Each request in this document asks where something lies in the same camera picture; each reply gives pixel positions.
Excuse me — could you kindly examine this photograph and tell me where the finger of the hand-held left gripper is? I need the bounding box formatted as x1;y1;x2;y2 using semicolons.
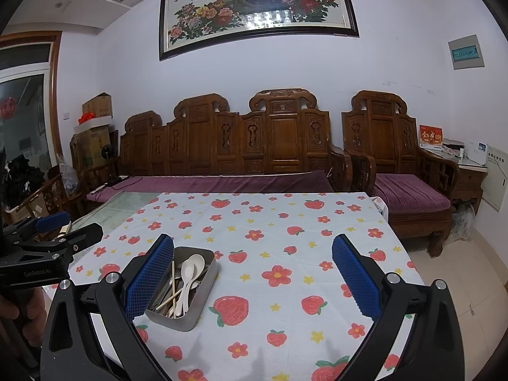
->
4;211;71;244
17;223;104;257

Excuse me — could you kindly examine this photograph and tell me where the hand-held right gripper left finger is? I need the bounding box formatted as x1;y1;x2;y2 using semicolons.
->
40;233;176;381

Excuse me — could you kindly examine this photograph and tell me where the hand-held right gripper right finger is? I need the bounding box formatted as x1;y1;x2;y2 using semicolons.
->
331;233;465;381

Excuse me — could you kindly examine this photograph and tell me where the metal spoon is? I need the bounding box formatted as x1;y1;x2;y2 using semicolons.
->
157;278;174;311

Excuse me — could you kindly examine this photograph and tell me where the small white spoon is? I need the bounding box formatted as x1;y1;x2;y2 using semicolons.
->
169;267;192;318

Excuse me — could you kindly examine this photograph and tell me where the large white spoon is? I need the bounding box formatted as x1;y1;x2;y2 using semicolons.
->
173;255;206;319

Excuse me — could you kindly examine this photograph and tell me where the metal rectangular box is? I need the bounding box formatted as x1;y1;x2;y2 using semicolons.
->
145;246;222;332

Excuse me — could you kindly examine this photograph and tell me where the person's left hand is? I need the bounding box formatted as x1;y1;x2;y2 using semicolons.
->
0;291;45;347

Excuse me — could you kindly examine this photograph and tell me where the wooden side chair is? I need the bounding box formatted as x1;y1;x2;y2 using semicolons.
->
8;174;81;225

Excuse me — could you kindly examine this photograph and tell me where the dark cloth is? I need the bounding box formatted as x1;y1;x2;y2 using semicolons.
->
5;155;45;204

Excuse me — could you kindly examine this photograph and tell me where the large cardboard box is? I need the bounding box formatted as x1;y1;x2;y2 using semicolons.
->
71;123;112;168

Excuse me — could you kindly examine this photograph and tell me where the strawberry flower print tablecloth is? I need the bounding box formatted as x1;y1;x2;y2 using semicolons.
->
45;191;427;381

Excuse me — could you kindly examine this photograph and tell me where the purple armchair cushion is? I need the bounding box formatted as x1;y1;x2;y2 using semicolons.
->
371;172;453;212

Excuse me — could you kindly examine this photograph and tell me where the clear plastic bag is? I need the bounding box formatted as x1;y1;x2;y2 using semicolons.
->
444;202;476;245

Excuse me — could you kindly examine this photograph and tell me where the brown cardboard box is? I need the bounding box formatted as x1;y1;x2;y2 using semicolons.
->
83;92;113;118

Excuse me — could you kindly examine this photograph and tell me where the wooden framed glass door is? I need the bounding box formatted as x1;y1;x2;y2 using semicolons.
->
0;32;65;207

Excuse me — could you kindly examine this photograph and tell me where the wooden side table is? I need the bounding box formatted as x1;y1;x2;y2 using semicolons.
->
440;155;489;244

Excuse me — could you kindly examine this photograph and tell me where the carved wooden armchair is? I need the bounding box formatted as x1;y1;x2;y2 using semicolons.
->
341;90;461;258

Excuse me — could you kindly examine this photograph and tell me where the red gift box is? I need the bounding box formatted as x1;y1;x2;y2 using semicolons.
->
419;125;444;150

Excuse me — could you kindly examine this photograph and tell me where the carved wooden sofa bench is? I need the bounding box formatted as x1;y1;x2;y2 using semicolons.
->
75;88;354;216

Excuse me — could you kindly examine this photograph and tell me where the white blue appliance box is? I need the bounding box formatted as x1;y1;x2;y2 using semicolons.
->
462;141;488;166

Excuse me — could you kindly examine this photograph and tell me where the framed floral peacock painting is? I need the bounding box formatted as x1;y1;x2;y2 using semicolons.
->
159;0;360;62

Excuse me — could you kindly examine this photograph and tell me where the grey wall distribution box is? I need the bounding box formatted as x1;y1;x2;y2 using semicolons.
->
448;35;485;70

